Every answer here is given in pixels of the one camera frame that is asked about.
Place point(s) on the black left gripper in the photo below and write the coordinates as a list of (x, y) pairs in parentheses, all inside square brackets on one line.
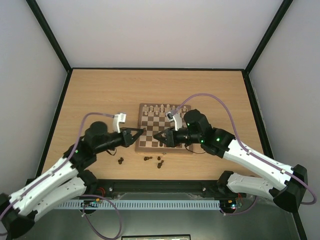
[(128, 139)]

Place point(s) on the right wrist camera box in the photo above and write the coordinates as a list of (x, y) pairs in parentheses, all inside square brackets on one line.
[(171, 116)]

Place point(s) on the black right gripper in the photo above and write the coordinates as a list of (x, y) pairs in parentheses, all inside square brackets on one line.
[(170, 137)]

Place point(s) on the white chess king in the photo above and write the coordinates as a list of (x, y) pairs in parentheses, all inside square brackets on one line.
[(168, 108)]

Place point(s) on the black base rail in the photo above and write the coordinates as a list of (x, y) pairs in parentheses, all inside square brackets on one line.
[(160, 186)]

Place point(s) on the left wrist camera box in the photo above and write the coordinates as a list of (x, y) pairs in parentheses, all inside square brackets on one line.
[(120, 118)]

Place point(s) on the white slotted cable duct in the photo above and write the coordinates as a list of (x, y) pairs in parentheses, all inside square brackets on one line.
[(78, 204)]

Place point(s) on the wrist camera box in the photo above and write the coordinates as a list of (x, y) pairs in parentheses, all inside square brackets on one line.
[(171, 116), (120, 118)]

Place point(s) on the wooden chess board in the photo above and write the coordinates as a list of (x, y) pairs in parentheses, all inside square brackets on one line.
[(155, 124)]

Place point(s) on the black left frame post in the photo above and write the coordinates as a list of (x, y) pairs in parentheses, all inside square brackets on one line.
[(37, 12)]

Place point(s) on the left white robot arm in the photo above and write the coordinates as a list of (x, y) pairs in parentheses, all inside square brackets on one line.
[(68, 178)]

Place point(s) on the black corner frame post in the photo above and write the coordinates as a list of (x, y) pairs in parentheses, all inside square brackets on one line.
[(276, 20)]

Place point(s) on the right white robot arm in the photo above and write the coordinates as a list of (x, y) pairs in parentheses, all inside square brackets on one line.
[(281, 183)]

